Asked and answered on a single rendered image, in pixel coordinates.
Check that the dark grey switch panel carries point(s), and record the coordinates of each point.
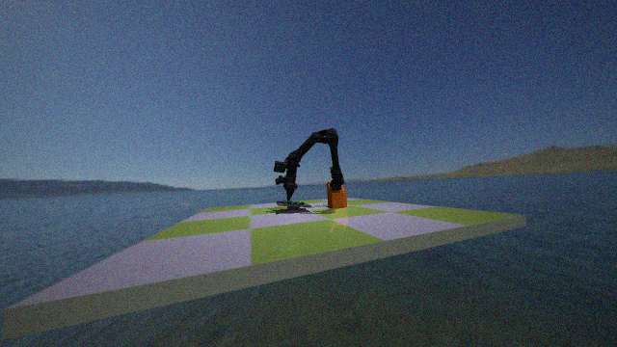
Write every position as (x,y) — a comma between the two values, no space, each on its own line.
(293,207)

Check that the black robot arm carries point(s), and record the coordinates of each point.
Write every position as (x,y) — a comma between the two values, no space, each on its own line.
(292,161)

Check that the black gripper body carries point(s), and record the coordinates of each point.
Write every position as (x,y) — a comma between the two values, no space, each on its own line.
(291,177)

